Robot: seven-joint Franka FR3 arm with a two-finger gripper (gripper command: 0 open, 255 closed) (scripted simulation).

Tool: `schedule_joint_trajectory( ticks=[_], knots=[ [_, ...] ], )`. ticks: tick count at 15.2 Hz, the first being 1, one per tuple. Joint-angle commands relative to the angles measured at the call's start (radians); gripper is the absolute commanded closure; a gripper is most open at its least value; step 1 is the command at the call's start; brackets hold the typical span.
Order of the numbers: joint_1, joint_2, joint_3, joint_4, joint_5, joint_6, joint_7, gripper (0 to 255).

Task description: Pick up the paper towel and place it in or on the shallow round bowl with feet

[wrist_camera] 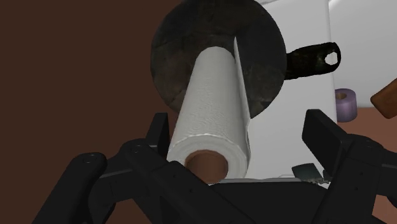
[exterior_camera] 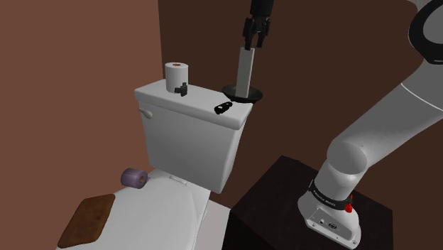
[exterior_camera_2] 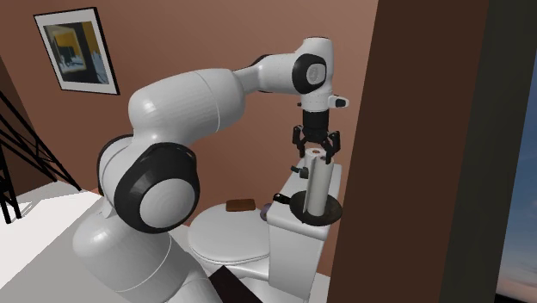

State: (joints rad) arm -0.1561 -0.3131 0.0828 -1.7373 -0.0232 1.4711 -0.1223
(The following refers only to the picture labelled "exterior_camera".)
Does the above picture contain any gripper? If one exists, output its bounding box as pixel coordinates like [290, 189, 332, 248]
[242, 0, 275, 50]

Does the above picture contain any black flat oblong gadget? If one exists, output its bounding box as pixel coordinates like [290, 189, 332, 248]
[214, 101, 234, 116]

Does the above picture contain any white toilet paper roll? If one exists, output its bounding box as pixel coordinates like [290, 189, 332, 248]
[164, 62, 190, 94]

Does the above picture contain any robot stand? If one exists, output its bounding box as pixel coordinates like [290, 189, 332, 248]
[221, 155, 394, 250]

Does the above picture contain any purple toilet paper roll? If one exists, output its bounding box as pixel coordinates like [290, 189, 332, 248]
[120, 168, 149, 190]

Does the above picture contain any brown wooden board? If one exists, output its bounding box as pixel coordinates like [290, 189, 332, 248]
[57, 193, 116, 249]

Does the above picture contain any grey post on black base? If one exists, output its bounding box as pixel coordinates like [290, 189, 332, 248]
[221, 47, 264, 104]

